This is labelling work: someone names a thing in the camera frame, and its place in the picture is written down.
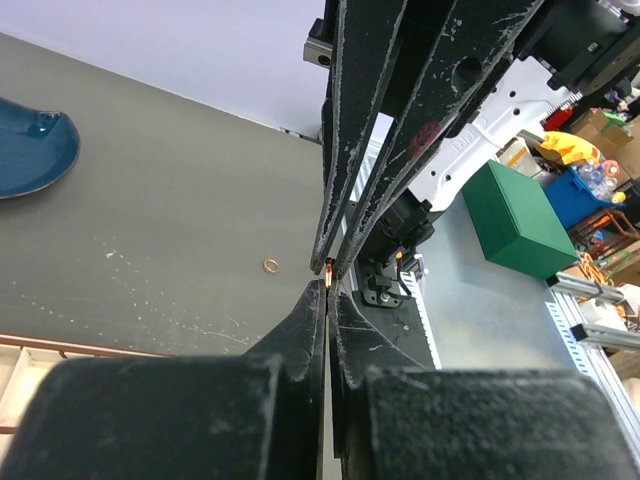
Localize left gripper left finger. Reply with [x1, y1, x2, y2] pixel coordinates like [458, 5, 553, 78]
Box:
[1, 280, 326, 479]

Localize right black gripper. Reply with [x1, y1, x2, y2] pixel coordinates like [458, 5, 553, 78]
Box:
[302, 0, 640, 96]

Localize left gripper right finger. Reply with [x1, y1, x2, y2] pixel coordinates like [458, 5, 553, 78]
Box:
[327, 291, 639, 479]

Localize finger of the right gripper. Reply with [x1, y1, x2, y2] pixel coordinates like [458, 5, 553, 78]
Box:
[333, 0, 546, 280]
[310, 0, 407, 274]

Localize brown jewelry box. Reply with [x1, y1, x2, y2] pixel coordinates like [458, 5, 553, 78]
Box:
[1, 332, 158, 436]

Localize blue storage bin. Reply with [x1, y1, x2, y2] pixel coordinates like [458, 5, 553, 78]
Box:
[543, 169, 618, 230]

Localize green box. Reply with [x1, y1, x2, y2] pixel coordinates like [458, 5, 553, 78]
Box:
[462, 160, 579, 280]

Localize blue leaf dish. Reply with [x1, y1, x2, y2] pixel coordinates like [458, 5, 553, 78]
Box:
[1, 98, 81, 199]

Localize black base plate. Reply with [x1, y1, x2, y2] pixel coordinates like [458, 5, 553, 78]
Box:
[349, 260, 435, 369]

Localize grey cable duct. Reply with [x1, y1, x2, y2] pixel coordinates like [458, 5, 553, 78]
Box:
[401, 272, 442, 370]

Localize aluminium frame rail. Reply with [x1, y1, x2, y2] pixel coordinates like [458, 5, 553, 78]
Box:
[544, 272, 640, 411]

